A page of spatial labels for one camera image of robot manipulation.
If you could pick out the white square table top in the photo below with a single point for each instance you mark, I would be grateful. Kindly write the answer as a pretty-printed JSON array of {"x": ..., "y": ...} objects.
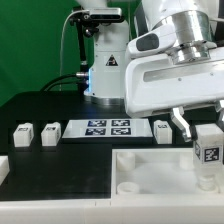
[{"x": 154, "y": 171}]

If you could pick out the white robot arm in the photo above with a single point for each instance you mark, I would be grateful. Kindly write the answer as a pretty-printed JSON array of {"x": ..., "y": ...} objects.
[{"x": 175, "y": 63}]

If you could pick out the black camera stand pole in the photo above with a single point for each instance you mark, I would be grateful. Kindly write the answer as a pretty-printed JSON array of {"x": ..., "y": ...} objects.
[{"x": 83, "y": 61}]

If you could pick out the white sheet with AprilTags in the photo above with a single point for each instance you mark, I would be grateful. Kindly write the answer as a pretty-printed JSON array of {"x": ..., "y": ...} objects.
[{"x": 102, "y": 128}]

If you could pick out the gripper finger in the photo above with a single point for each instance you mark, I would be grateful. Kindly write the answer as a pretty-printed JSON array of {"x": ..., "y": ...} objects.
[
  {"x": 176, "y": 115},
  {"x": 219, "y": 107}
]

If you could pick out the white front obstacle wall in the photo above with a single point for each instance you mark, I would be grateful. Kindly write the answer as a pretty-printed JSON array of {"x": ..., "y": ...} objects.
[{"x": 200, "y": 209}]

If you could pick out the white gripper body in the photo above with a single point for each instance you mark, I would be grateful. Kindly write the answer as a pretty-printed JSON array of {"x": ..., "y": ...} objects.
[{"x": 154, "y": 84}]

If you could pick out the black camera on stand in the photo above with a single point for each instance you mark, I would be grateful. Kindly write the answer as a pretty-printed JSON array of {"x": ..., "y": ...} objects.
[{"x": 99, "y": 15}]

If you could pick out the white left obstacle block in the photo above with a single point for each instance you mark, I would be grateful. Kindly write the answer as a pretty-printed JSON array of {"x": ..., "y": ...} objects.
[{"x": 4, "y": 168}]

